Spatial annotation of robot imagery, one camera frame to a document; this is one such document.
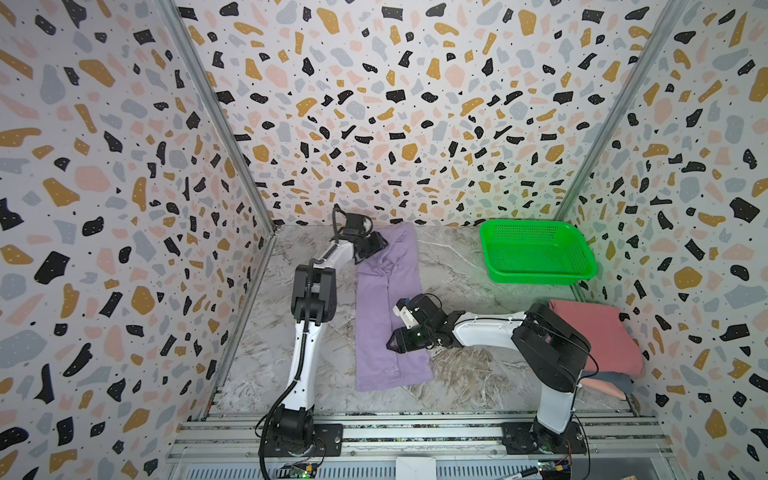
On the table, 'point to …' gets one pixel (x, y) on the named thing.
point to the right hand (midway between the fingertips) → (388, 340)
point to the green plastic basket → (534, 252)
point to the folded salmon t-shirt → (602, 387)
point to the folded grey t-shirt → (624, 381)
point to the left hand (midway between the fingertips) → (385, 238)
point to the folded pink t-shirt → (613, 347)
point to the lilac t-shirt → (383, 282)
